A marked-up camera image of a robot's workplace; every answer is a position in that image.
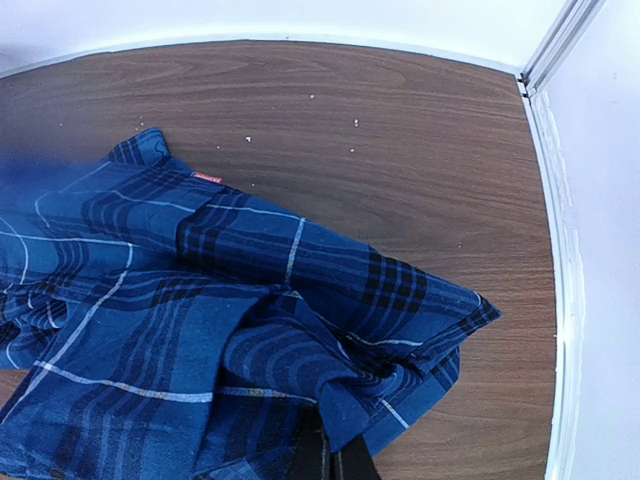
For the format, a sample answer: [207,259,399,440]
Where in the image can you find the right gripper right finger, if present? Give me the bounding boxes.
[332,436,381,480]

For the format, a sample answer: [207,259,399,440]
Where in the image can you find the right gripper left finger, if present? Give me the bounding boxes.
[294,409,331,480]

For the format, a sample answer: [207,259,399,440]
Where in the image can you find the blue plaid long sleeve shirt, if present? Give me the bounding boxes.
[1,129,500,479]

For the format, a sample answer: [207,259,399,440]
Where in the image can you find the right aluminium frame post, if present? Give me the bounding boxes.
[518,0,606,99]

